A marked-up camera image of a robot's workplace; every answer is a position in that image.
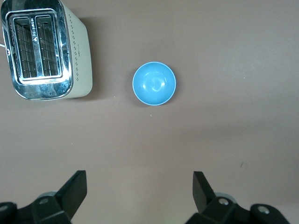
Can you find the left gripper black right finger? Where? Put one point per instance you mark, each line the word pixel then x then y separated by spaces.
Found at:
pixel 205 200

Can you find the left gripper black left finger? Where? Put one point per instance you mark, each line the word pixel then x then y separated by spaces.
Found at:
pixel 67 198

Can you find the blue bowl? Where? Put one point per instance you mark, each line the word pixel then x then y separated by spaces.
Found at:
pixel 154 84

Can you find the brown table cover mat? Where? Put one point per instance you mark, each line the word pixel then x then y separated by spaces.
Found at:
pixel 222 140

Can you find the cream and chrome toaster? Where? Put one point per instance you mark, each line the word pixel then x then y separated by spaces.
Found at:
pixel 80 58

